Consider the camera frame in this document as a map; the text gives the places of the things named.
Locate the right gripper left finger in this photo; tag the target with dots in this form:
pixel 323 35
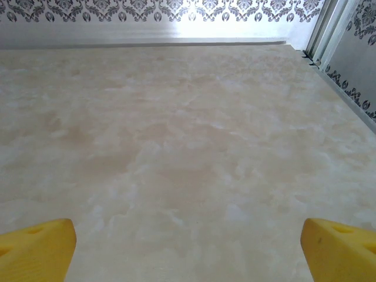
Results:
pixel 35 252

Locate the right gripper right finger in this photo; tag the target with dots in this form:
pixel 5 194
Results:
pixel 340 255

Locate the aluminium frame corner post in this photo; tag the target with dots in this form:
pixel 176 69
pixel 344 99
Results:
pixel 323 29

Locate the aluminium back rail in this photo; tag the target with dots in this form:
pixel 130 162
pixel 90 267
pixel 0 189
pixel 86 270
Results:
pixel 147 42

